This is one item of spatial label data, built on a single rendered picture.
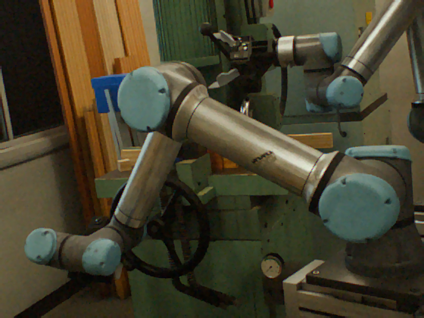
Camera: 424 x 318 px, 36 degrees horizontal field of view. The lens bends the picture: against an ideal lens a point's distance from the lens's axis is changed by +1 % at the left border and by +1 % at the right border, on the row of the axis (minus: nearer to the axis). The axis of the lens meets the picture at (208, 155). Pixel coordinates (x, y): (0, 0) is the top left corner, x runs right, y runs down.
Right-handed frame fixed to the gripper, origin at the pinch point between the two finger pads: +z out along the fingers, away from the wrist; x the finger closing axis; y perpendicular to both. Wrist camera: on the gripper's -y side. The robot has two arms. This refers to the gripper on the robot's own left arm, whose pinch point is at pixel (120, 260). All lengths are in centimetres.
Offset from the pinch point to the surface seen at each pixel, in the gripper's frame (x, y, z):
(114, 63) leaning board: -96, -128, 132
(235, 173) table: 25.1, -27.1, 14.4
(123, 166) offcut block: -14.7, -31.8, 19.9
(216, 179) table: 20.2, -25.0, 12.8
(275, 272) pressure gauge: 36.2, -0.7, 19.7
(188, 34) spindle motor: 13, -64, 0
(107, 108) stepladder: -56, -74, 70
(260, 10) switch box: 25, -86, 28
